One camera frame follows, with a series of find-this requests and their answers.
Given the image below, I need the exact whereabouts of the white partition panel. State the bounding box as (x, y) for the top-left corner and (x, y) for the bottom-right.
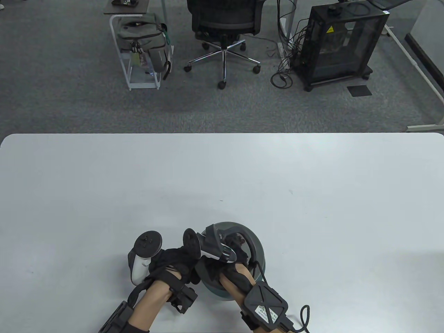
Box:
(405, 0), (444, 101)

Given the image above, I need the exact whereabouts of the black wheeled cabinet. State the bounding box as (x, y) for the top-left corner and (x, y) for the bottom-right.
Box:
(294, 2), (390, 92)

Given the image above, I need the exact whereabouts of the white left hand controller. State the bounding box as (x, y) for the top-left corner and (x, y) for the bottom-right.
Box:
(128, 231), (163, 285)

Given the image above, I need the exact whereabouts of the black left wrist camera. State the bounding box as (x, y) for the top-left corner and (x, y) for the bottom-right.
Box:
(170, 284), (198, 314)

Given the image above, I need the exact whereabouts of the teal plate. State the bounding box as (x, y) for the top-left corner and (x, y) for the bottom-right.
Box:
(203, 264), (266, 299)

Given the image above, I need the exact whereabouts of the white frame side table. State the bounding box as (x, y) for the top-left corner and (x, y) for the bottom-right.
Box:
(103, 0), (168, 91)

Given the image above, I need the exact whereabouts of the white desk frame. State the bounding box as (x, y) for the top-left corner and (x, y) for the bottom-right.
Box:
(382, 24), (444, 133)

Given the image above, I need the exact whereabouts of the black right forearm tracker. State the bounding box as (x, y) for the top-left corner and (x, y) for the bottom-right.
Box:
(243, 281), (289, 331)

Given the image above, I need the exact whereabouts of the person's left forearm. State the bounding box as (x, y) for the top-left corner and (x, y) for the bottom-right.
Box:
(127, 277), (174, 333)

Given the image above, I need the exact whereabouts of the grey desk leg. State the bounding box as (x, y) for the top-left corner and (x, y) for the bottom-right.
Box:
(282, 0), (298, 39)

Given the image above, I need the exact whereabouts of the black left forearm tracker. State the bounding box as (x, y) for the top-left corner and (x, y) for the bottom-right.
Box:
(99, 301), (134, 333)

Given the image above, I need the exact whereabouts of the person's left hand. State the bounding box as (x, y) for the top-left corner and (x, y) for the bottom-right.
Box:
(149, 245), (200, 284)

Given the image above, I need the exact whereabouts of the person's right hand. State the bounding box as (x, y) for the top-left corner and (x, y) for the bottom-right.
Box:
(195, 234), (256, 289)

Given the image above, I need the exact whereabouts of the person's right forearm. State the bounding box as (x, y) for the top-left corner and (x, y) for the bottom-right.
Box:
(220, 267), (259, 306)

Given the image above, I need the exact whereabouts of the black floor mat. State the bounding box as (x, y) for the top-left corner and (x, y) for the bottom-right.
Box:
(348, 85), (373, 97)

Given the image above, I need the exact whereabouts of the grey plate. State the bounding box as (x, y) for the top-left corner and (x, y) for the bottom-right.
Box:
(202, 222), (266, 278)

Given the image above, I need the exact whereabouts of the grey backpack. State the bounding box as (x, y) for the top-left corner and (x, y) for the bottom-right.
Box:
(116, 13), (174, 81)

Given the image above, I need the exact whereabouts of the tangle of black cables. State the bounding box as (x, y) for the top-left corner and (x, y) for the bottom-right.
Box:
(266, 14), (310, 89)

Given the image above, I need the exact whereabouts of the black office chair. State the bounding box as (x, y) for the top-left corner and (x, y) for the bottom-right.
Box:
(184, 0), (267, 90)

